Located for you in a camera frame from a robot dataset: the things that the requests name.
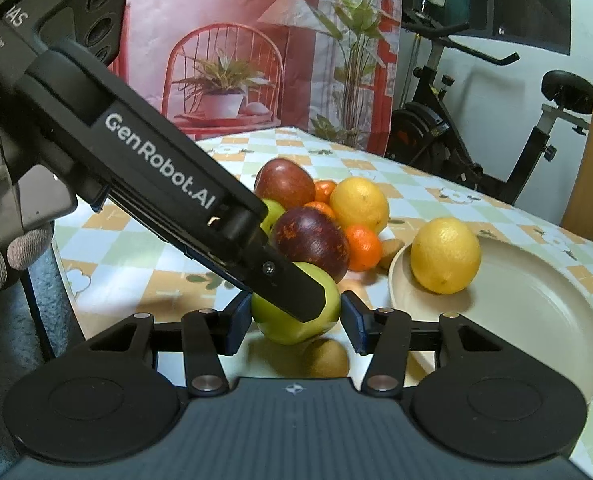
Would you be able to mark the cream round plate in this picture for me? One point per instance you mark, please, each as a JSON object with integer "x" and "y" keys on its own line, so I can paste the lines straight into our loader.
{"x": 526, "y": 310}

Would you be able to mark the person's left hand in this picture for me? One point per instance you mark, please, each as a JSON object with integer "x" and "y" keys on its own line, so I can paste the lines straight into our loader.
{"x": 26, "y": 250}

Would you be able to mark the grey blue cloth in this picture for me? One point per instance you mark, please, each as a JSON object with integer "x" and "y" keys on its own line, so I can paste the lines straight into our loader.
{"x": 26, "y": 320}

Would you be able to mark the small orange tangerine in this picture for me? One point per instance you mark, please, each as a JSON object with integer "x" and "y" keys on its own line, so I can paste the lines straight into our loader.
{"x": 320, "y": 208}
{"x": 364, "y": 248}
{"x": 326, "y": 191}

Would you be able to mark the dark purple mangosteen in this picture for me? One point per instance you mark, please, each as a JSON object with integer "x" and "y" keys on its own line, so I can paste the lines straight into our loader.
{"x": 311, "y": 242}

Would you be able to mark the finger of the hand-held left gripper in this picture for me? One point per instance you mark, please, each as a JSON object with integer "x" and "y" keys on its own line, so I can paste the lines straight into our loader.
{"x": 221, "y": 267}
{"x": 291, "y": 287}

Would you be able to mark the black exercise bike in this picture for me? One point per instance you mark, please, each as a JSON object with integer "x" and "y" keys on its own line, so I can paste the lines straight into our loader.
{"x": 426, "y": 125}

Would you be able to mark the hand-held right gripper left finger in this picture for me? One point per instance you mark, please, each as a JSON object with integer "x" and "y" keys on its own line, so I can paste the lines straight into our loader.
{"x": 240, "y": 327}

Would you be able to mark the pink printed wall backdrop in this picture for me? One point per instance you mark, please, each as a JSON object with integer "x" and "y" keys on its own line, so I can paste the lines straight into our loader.
{"x": 226, "y": 10}

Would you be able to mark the green apple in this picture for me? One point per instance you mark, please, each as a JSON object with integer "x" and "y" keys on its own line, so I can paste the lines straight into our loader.
{"x": 273, "y": 216}
{"x": 286, "y": 331}

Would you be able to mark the yellow lemon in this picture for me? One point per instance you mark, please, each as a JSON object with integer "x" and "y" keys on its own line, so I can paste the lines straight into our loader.
{"x": 359, "y": 205}
{"x": 444, "y": 255}

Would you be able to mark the red apple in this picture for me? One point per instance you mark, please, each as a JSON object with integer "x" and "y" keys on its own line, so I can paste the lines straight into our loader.
{"x": 284, "y": 182}

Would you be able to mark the checkered floral tablecloth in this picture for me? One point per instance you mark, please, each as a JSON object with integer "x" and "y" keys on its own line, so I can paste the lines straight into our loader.
{"x": 426, "y": 195}

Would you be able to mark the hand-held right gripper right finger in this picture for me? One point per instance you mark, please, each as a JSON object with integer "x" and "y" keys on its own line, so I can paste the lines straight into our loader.
{"x": 355, "y": 325}

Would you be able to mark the brown kiwi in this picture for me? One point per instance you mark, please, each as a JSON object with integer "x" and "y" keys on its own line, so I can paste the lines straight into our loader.
{"x": 327, "y": 358}
{"x": 391, "y": 253}

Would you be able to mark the dark glass panel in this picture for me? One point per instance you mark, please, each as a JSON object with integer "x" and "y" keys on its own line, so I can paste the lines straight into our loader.
{"x": 516, "y": 0}

